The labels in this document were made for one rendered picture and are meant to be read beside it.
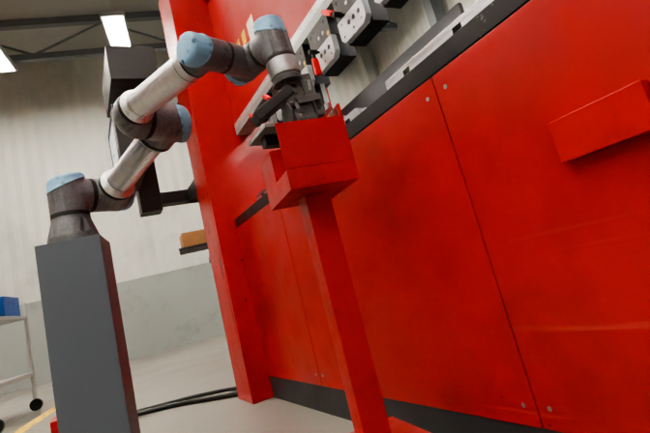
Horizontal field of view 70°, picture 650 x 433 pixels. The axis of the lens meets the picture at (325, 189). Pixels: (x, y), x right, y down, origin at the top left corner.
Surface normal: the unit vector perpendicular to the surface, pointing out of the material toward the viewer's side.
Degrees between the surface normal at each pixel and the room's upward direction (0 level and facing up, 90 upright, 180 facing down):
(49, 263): 90
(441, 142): 90
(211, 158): 90
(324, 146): 90
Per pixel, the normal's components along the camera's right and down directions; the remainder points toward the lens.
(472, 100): -0.87, 0.13
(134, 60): 0.44, -0.28
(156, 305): 0.25, -0.25
